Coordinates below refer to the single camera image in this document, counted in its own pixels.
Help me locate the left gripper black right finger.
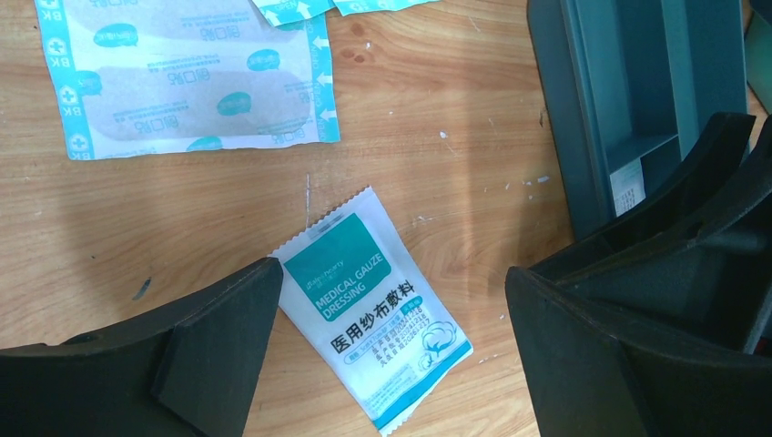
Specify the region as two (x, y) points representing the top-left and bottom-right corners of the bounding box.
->
(505, 267), (771, 436)

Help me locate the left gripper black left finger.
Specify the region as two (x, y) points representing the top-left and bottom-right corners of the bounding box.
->
(1, 258), (283, 436)

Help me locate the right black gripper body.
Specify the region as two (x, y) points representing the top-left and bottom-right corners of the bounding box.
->
(533, 113), (771, 353)

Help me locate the teal white sachet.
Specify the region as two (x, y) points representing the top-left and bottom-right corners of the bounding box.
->
(273, 188), (473, 436)
(610, 158), (645, 217)

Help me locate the teal medicine box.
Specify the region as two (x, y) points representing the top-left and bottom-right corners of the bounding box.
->
(745, 0), (771, 114)

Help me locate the dark teal divided tray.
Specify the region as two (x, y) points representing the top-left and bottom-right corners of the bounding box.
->
(526, 0), (748, 239)

